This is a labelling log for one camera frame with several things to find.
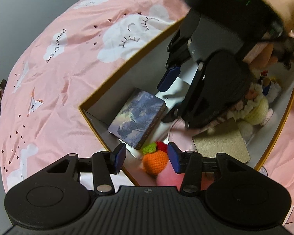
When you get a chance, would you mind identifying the person right hand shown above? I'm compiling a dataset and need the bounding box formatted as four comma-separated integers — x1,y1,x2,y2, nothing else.
249,0,294,70

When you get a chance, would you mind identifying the white case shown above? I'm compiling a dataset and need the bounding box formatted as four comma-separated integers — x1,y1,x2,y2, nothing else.
155,63,198,113

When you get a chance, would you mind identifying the plush dog sailor outfit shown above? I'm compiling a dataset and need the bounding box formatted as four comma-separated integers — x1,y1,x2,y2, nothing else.
257,70,282,104

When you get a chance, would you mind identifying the white crochet bunny doll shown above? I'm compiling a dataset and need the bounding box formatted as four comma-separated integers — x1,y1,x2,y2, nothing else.
217,83,273,143

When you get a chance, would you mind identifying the orange crochet fruit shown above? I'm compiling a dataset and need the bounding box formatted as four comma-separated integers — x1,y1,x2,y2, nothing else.
142,142,169,177

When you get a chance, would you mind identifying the picture printed box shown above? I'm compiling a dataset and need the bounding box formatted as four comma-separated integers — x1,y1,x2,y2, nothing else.
108,89,167,150

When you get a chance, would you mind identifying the orange cardboard box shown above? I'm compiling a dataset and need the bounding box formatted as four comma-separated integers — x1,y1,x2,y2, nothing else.
78,16,294,186

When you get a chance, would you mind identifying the gold glitter box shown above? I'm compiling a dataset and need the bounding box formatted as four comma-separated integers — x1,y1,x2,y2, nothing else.
192,118,250,163

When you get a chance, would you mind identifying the pink cloud bedsheet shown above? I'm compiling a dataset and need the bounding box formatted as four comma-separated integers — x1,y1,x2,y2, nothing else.
0,0,294,223

